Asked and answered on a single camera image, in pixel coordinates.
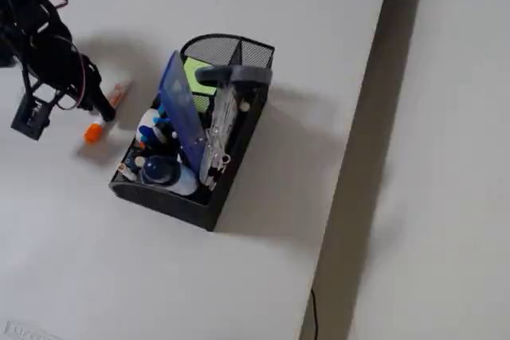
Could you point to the orange cap white marker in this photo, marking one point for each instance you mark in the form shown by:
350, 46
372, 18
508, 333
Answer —
119, 93

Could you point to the blue plastic ruler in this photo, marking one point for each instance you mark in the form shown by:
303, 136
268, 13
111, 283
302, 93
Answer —
179, 117

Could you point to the large blue cap bottle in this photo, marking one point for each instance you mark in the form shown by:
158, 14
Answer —
159, 169

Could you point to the small white round item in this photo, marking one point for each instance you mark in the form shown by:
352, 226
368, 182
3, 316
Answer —
245, 107

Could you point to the black camera box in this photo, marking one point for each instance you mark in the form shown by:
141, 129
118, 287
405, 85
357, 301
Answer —
30, 117

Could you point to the clear plastic rulers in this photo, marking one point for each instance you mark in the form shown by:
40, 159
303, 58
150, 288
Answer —
223, 117

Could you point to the grey tape roll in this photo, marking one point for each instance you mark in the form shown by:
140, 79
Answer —
247, 74

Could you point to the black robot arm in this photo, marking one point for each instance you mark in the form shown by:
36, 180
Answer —
44, 37

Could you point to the green sticky note pad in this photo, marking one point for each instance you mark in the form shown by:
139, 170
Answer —
190, 73

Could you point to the black mesh desk organizer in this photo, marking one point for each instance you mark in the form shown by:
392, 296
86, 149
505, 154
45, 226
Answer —
231, 173

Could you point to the small blue white bottle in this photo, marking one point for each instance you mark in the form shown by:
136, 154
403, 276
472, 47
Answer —
147, 125

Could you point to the small white red tube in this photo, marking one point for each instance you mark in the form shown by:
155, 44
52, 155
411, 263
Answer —
126, 170

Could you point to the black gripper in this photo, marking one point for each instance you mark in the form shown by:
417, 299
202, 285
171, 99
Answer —
91, 84

